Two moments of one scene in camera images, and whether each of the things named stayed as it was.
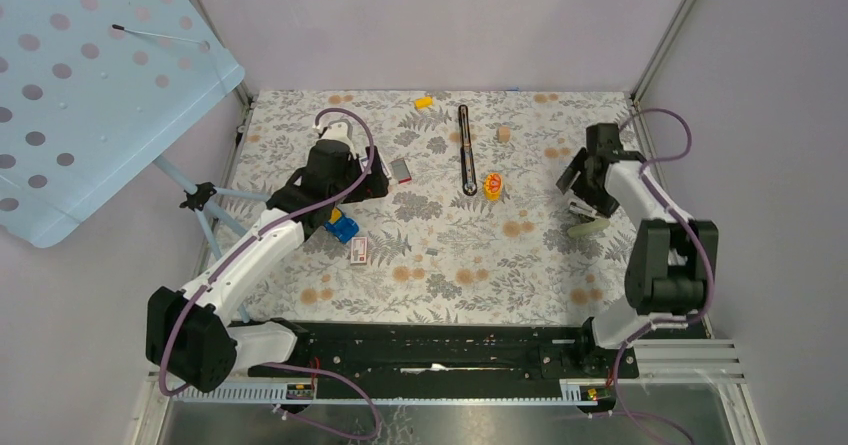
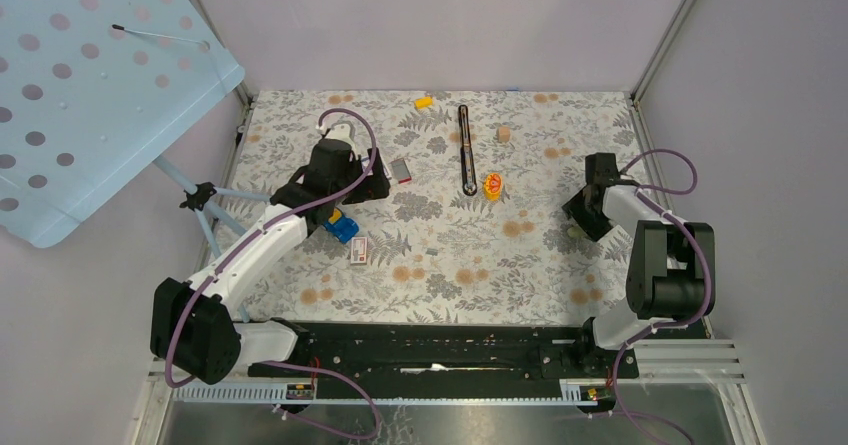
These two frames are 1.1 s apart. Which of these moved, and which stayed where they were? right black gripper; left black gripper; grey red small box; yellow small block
Moved: right black gripper
Stayed: left black gripper; grey red small box; yellow small block
